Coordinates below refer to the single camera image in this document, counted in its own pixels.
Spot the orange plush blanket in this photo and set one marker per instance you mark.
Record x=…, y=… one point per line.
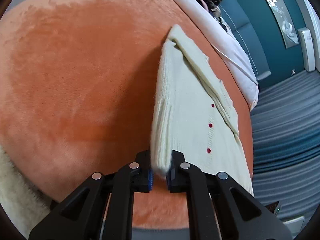
x=78, y=86

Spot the cream knit cardigan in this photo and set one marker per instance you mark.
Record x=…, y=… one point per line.
x=194, y=114

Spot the silver floral wall art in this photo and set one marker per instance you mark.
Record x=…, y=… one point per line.
x=284, y=21

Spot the grey bed frame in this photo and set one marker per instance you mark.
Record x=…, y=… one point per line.
x=166, y=234

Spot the pale pink duvet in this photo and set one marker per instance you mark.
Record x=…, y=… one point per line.
x=229, y=49

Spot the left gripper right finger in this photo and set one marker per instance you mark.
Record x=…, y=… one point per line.
x=219, y=207

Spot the white wall device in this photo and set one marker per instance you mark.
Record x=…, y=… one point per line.
x=307, y=49

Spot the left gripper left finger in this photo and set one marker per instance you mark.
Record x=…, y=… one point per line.
x=101, y=207

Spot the teal upholstered headboard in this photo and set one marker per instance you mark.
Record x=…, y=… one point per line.
x=254, y=26

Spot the cream fluffy rug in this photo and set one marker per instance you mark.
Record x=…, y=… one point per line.
x=22, y=202

